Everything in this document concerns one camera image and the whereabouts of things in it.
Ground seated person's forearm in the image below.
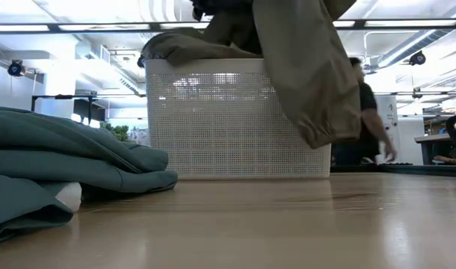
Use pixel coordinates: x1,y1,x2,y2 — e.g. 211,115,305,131
432,153,456,166

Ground teal green sweatshirt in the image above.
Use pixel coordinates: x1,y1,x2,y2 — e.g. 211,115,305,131
0,105,179,243

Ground white round column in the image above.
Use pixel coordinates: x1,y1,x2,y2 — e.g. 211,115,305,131
375,95,400,164

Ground khaki trousers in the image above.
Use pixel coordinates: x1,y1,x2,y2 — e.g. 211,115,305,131
140,0,363,149

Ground white perforated plastic basket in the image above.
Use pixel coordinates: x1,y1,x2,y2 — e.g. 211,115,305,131
144,58,332,179

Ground grey room table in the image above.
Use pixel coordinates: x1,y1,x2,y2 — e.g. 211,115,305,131
414,133,455,165

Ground black table edge rail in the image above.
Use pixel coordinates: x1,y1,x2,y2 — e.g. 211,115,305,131
330,162,456,177

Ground person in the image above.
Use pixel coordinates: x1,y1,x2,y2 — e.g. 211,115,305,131
330,56,398,167

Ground black desk frame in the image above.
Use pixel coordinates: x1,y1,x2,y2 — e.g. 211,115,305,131
30,94,105,126

